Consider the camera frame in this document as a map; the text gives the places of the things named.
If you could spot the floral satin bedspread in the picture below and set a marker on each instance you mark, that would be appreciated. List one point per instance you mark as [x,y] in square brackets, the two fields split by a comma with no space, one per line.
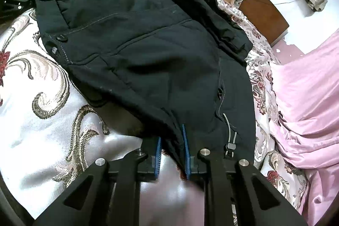
[39,114]

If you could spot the brown wooden headboard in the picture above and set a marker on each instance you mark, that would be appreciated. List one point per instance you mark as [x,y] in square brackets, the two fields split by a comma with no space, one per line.
[264,14]

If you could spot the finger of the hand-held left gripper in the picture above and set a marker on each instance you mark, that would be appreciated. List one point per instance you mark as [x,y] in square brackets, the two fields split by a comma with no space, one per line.
[18,1]

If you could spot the black padded jacket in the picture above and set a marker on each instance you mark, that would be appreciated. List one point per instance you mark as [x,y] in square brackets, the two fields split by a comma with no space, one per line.
[145,56]

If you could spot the pink curtain cloth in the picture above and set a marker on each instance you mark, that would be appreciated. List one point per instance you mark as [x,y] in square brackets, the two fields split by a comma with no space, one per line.
[304,88]

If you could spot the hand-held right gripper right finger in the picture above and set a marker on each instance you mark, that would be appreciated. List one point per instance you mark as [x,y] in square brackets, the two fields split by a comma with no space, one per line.
[187,157]

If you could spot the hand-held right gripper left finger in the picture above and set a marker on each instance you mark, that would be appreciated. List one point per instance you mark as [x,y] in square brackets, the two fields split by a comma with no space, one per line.
[157,159]

